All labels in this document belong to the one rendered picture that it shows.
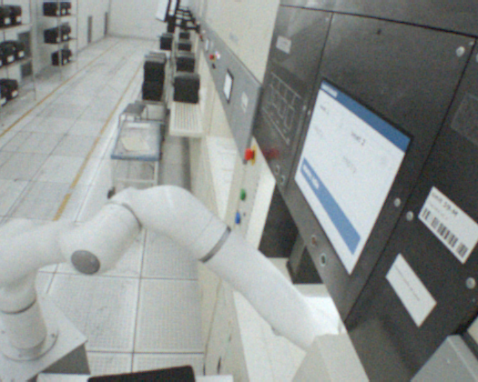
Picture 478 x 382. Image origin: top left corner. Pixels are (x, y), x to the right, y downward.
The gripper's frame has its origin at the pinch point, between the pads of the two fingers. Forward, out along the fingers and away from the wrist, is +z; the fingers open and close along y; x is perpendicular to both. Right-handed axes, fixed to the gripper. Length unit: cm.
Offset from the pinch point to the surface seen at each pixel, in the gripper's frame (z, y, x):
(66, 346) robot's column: -86, -19, -46
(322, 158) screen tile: -29.6, -6.7, 33.8
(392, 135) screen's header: -29, 9, 45
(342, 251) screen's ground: -28.6, 8.6, 25.8
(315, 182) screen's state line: -29.6, -6.6, 29.0
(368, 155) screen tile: -28.8, 5.5, 40.4
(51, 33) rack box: -337, -621, -36
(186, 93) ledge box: -61, -285, -33
